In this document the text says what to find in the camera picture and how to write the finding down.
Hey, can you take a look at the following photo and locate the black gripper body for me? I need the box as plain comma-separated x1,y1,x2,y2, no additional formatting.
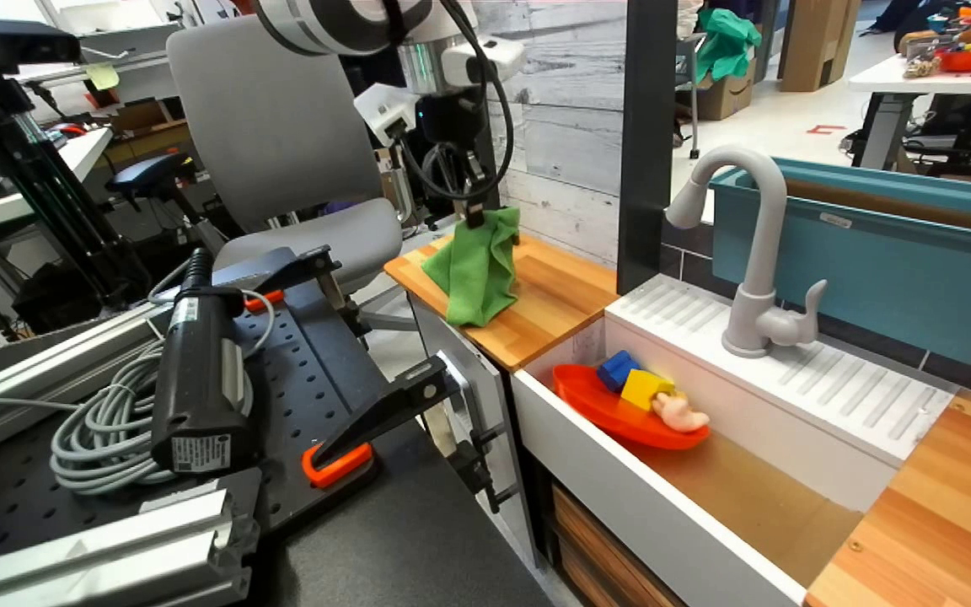
411,92,497,183

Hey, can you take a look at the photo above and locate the green towel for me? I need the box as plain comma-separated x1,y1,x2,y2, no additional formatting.
419,202,526,331

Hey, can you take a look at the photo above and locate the wooden toy kitchen counter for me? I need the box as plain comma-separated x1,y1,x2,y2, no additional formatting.
382,232,971,607

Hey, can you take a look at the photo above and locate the grey office chair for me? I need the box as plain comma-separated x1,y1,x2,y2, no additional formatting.
112,11,411,299

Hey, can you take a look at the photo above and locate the orange black clamp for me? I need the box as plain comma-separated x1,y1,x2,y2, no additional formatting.
295,350,522,516
209,247,370,333

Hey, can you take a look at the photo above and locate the blue toy block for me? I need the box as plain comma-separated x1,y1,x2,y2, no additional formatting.
597,349,642,395

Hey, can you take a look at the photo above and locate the black pegboard table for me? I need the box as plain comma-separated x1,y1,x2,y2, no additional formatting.
0,279,555,607

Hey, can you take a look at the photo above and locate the yellow toy block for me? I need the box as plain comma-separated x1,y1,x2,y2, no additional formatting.
617,368,676,415

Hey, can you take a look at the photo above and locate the red plastic bowl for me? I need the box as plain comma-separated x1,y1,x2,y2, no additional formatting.
549,360,714,460

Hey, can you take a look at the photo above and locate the hanging green cloth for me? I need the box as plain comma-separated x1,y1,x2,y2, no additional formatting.
694,3,766,84

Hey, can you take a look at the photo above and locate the grey toy faucet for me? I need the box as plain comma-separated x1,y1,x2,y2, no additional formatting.
664,141,831,360

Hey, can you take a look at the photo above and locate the pink toy figure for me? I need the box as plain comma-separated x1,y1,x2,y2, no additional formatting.
649,389,714,434

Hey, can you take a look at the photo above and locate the cardboard box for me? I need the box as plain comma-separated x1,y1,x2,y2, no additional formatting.
775,0,868,95

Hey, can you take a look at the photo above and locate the white sink basin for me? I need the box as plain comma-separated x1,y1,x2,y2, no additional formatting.
510,271,958,607

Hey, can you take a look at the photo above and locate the teal plastic bin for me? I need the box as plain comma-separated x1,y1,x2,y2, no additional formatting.
711,155,971,368

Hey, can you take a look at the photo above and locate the white background table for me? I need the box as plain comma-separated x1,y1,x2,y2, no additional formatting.
842,53,971,177

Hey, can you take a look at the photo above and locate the cluttered white desk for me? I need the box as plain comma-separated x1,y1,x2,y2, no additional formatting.
0,115,119,247

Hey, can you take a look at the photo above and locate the red basket with toys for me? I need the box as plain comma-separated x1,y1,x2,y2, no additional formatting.
899,3,971,77

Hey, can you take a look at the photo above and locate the aluminium extrusion block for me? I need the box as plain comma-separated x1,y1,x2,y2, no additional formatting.
0,483,252,607

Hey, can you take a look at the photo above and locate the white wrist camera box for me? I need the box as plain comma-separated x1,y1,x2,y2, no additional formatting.
349,77,420,147

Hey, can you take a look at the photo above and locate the dark upright post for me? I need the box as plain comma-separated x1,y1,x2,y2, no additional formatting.
614,0,681,297

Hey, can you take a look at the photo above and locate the black stereo camera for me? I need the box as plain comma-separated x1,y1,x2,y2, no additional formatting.
148,247,252,474

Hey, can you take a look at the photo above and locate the black camera tripod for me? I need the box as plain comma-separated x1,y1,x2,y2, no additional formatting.
0,12,157,308

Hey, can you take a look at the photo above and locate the grey coiled cable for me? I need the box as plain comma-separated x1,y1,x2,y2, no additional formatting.
46,282,276,499

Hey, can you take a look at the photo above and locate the long aluminium rail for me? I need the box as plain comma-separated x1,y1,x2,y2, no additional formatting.
0,297,175,432

